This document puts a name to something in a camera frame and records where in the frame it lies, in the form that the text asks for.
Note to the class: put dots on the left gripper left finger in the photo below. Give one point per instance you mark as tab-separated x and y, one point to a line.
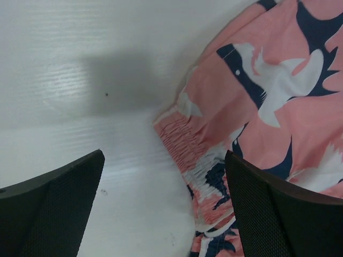
47	215

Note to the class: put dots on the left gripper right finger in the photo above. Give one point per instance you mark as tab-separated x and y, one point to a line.
277	218

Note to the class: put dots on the pink shark print shorts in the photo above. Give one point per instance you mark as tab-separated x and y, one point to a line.
269	89

